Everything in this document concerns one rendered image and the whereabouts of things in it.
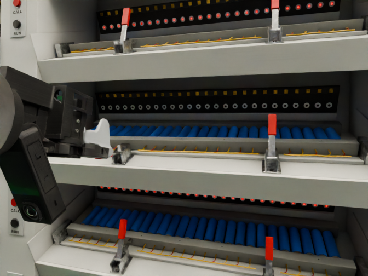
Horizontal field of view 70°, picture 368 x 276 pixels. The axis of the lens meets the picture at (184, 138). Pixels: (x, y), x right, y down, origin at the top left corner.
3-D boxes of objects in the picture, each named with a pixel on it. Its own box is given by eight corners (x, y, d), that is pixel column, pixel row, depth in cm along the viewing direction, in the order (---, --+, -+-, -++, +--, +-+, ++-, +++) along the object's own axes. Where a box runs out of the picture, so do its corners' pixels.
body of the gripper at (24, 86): (98, 99, 35) (22, 63, 24) (92, 164, 34) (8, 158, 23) (51, 100, 37) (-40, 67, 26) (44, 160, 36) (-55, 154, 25)
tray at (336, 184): (388, 210, 37) (403, 150, 34) (41, 182, 54) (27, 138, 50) (347, 150, 55) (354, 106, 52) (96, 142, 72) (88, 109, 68)
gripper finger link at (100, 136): (128, 124, 44) (93, 111, 35) (125, 160, 43) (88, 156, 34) (112, 124, 45) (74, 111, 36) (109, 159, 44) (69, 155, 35)
